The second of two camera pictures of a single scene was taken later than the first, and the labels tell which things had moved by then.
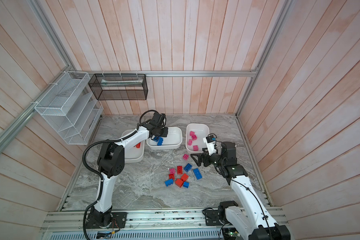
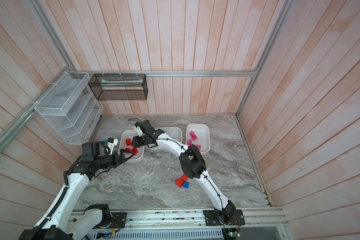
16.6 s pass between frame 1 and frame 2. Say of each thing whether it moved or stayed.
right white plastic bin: stayed
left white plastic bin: stayed
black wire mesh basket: stayed
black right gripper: moved
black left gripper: moved
